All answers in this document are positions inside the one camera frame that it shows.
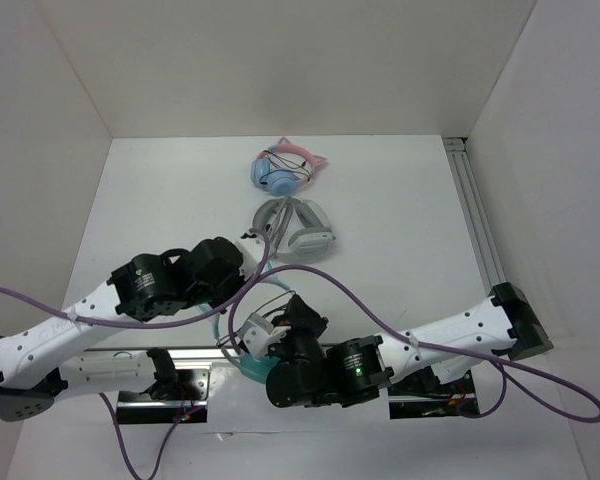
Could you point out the pink blue cat-ear headphones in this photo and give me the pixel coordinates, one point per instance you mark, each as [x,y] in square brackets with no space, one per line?
[284,167]

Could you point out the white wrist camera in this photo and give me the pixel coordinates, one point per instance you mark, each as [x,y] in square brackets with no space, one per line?
[257,334]
[254,254]

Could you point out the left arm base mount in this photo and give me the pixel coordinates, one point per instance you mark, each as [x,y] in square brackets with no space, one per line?
[177,389]

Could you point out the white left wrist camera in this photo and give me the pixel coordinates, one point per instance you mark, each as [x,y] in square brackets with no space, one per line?
[254,254]

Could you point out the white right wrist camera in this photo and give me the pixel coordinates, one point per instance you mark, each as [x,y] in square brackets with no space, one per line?
[257,334]

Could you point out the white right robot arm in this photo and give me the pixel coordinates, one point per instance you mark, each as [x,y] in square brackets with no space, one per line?
[354,371]

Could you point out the aluminium front rail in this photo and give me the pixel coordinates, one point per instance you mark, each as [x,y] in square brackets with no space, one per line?
[188,354]

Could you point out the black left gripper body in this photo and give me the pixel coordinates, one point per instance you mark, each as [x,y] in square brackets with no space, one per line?
[212,295]

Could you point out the teal cat-ear headphones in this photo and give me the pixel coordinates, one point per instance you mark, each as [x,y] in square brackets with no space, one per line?
[231,340]

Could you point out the white grey headphones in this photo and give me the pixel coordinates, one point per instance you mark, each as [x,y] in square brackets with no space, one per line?
[298,229]

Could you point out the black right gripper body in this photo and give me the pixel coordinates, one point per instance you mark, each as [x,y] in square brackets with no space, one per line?
[300,343]

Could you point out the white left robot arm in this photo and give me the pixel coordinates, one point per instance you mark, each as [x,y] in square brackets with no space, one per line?
[48,362]

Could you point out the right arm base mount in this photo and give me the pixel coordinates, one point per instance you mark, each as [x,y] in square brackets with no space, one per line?
[410,399]

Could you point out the aluminium side rail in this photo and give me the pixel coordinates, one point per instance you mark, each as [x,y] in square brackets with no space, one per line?
[480,232]

